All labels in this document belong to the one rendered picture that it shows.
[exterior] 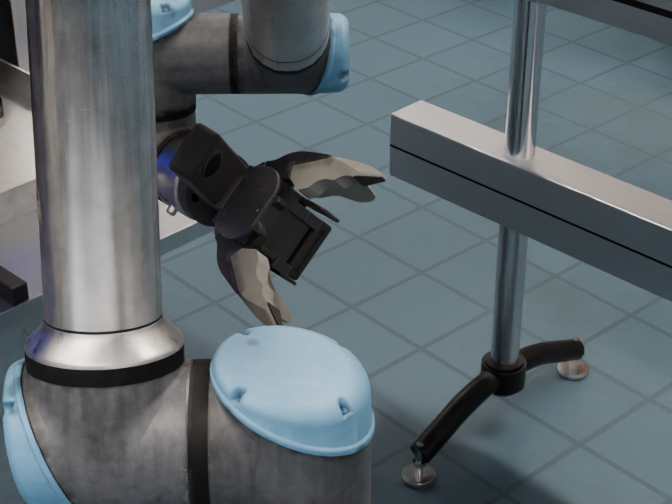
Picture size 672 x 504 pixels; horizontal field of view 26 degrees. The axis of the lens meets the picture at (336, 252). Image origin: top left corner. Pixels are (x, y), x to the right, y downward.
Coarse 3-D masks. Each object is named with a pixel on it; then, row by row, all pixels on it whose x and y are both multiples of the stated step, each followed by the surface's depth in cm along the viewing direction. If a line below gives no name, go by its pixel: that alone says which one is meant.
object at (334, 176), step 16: (320, 160) 122; (336, 160) 121; (352, 160) 120; (304, 176) 122; (320, 176) 121; (336, 176) 120; (352, 176) 119; (368, 176) 118; (384, 176) 118; (304, 192) 122; (320, 192) 122; (336, 192) 124; (352, 192) 124; (368, 192) 123
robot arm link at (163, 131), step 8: (176, 120) 136; (184, 120) 136; (192, 120) 138; (160, 128) 135; (168, 128) 135; (176, 128) 136; (184, 128) 136; (192, 128) 137; (160, 136) 135; (168, 136) 135; (176, 136) 134; (160, 144) 134; (160, 152) 134; (160, 200) 136
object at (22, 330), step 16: (32, 320) 194; (0, 336) 191; (16, 336) 193; (0, 352) 192; (16, 352) 194; (0, 368) 193; (0, 384) 194; (0, 400) 195; (0, 416) 196; (0, 432) 197; (0, 448) 198; (0, 464) 199; (0, 480) 200; (0, 496) 201; (16, 496) 204
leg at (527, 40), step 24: (528, 0) 217; (528, 24) 222; (528, 48) 224; (528, 72) 226; (528, 96) 228; (528, 120) 231; (504, 144) 236; (528, 144) 233; (504, 240) 243; (504, 264) 245; (504, 288) 247; (504, 312) 250; (504, 336) 252; (504, 360) 255
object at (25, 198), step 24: (0, 72) 179; (24, 72) 174; (0, 96) 176; (24, 96) 176; (24, 120) 171; (0, 144) 165; (24, 144) 165; (0, 168) 160; (24, 168) 160; (0, 192) 149; (24, 192) 151; (0, 216) 150
